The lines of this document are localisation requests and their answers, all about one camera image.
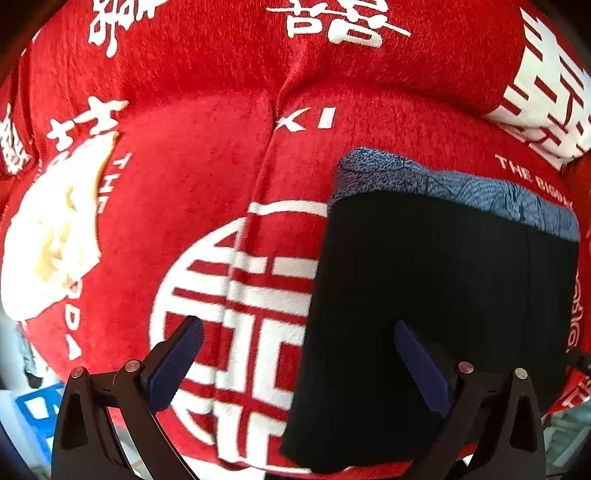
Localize black pants with patterned waistband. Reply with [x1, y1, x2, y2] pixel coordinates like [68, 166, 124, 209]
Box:
[279, 148, 581, 475]

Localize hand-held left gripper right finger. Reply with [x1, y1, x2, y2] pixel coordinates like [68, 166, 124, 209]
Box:
[394, 320, 547, 480]

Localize red printed blanket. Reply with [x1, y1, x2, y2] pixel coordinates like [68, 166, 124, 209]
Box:
[0, 0, 591, 479]

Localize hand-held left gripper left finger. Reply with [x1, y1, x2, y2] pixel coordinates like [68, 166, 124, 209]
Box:
[52, 315, 205, 480]

